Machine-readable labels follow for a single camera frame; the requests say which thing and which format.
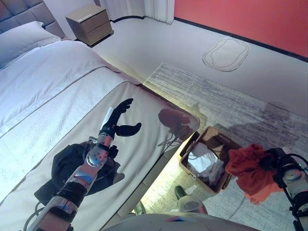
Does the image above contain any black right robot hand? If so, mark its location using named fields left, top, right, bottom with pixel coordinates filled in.
left=259, top=148, right=291, bottom=170

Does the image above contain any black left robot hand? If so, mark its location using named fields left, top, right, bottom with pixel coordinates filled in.
left=100, top=98, right=142, bottom=138

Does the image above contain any red garment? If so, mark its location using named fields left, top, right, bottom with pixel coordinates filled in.
left=225, top=143, right=285, bottom=205

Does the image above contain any black garment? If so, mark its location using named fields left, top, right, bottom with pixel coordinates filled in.
left=33, top=143, right=126, bottom=203

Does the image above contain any white garment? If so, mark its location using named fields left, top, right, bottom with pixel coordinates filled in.
left=189, top=141, right=226, bottom=186

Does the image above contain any bed with beige cover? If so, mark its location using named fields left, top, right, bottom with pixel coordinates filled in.
left=0, top=20, right=201, bottom=231

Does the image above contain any brown woven laundry basket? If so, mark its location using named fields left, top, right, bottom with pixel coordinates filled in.
left=179, top=126, right=242, bottom=194

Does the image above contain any white duvet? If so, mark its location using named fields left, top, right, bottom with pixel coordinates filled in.
left=0, top=39, right=142, bottom=200

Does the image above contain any silver right robot leg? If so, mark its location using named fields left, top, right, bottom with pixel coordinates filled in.
left=174, top=185, right=208, bottom=215

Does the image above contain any brown wooden nightstand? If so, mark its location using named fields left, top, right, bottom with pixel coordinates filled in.
left=65, top=5, right=114, bottom=46

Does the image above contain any grey robot torso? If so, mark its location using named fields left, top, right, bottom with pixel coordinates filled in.
left=105, top=213, right=260, bottom=231

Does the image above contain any white oval floor mat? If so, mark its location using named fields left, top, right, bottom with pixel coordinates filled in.
left=202, top=39, right=250, bottom=72

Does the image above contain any white pillow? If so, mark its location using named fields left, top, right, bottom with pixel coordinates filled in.
left=0, top=21, right=61, bottom=70

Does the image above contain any white curtain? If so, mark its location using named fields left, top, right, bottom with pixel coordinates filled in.
left=143, top=0, right=175, bottom=25

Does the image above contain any padded grey headboard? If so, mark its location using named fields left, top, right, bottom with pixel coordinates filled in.
left=0, top=0, right=66, bottom=39

